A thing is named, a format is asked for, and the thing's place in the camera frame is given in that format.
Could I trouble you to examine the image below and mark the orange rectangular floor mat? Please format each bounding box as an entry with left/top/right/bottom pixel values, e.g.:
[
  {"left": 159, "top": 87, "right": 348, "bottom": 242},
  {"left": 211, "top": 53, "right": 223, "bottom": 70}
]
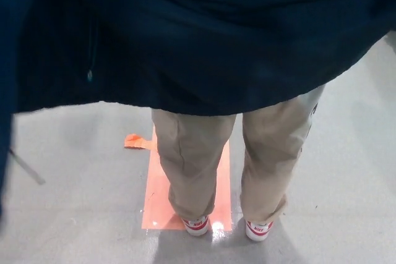
[{"left": 140, "top": 127, "right": 232, "bottom": 231}]

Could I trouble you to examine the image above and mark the black floor cable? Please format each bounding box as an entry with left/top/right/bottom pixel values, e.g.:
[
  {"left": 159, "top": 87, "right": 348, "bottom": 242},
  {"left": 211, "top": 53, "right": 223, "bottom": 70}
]
[{"left": 8, "top": 148, "right": 46, "bottom": 185}]

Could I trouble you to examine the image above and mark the red white Nike sneaker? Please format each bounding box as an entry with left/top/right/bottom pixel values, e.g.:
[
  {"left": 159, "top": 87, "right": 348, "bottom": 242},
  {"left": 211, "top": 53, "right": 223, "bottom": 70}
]
[
  {"left": 245, "top": 219, "right": 275, "bottom": 242},
  {"left": 181, "top": 214, "right": 210, "bottom": 236}
]

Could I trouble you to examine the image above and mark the navy blue coat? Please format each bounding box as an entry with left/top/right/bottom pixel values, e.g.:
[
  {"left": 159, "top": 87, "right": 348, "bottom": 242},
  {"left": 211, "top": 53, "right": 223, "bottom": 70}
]
[{"left": 0, "top": 0, "right": 396, "bottom": 226}]

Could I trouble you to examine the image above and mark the orange tape scrap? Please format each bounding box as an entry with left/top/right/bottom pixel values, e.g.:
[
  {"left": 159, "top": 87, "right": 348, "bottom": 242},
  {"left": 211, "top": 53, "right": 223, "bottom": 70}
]
[{"left": 123, "top": 133, "right": 156, "bottom": 151}]

